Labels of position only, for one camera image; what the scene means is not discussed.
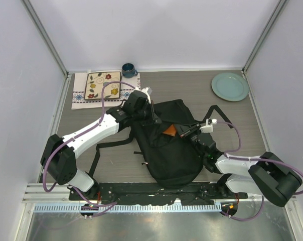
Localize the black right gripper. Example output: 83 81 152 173
174 122 205 159

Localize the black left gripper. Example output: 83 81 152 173
133 100 163 127

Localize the brown leather wallet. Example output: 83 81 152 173
163 124 177 137

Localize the black fabric backpack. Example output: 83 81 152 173
89 99 205 188

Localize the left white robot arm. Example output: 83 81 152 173
41 87 161 200

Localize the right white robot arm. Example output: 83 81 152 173
175 118 303 207

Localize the blue ceramic mug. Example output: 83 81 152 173
121 63 138 78

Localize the square floral ceramic plate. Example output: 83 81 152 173
84 72 121 100

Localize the white patterned placemat cloth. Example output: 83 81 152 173
72 71 140 109

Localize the round teal plate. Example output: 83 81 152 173
211 72 249 102

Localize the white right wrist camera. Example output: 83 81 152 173
200 118 217 134

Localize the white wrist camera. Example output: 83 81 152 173
141 87 152 98
200 118 217 134

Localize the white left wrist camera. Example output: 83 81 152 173
141 87 152 98

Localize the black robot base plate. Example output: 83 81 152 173
86 182 248 206

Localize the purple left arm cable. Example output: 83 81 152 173
42 81 142 218

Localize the white slotted cable duct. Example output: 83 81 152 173
34 202 222 214

